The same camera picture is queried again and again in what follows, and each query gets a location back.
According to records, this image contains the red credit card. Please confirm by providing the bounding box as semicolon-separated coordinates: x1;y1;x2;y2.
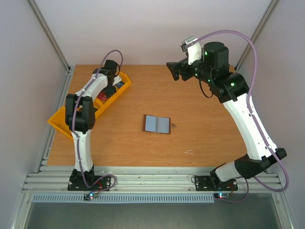
97;93;108;101

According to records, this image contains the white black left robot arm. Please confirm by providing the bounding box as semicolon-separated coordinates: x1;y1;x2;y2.
65;60;120;192

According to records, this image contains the left aluminium frame post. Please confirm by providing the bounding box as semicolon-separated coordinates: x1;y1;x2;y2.
27;0;71;72

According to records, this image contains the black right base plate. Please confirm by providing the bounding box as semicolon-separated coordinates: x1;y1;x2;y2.
191;175;238;192

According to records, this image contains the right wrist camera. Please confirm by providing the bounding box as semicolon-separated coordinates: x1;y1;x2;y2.
181;36;203;65

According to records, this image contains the right aluminium frame post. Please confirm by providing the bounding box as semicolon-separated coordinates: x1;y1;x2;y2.
234;0;280;71

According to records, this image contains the brown leather card holder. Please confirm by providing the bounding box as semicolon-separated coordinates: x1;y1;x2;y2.
142;114;172;134

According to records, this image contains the small circuit board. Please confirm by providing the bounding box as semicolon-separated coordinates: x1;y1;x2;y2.
214;192;232;199
83;193;98;201

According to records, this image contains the left small circuit board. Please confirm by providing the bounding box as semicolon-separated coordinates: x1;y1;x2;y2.
83;193;98;201

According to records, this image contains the yellow bin near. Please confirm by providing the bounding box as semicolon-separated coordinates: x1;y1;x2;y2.
47;106;73;140

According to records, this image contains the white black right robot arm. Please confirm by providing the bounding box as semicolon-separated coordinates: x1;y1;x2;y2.
166;41;287;189

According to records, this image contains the grey slotted cable duct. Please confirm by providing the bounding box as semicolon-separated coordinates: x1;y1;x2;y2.
32;193;214;204

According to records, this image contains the blue card in bin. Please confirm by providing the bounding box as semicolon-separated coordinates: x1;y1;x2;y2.
115;81;124;88

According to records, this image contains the aluminium frame post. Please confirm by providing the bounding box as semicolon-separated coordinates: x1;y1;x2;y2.
27;0;71;72
234;0;280;71

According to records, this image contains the right small circuit board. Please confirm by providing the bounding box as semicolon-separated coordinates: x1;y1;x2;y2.
214;192;232;199

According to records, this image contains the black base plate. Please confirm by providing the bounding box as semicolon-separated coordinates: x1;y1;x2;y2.
191;175;238;192
67;168;111;191

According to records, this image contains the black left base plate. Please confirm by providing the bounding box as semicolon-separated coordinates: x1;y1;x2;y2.
67;168;111;191

